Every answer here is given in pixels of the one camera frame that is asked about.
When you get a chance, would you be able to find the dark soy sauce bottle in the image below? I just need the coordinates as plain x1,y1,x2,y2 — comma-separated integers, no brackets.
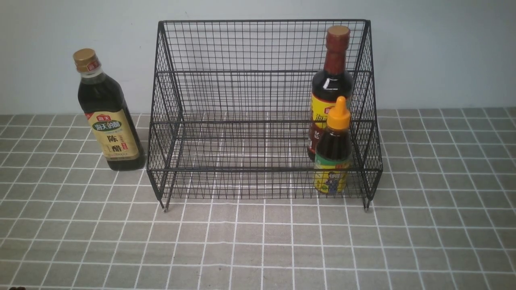
307,25,354,161

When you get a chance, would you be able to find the small bottle orange cap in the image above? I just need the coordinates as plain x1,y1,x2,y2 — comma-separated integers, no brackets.
314,96,353,195

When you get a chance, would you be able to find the black wire mesh rack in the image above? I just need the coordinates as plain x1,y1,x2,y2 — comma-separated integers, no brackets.
147,19,384,210

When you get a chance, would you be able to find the vinegar bottle gold cap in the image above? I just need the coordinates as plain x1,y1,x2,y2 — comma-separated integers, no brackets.
73,48,145,171

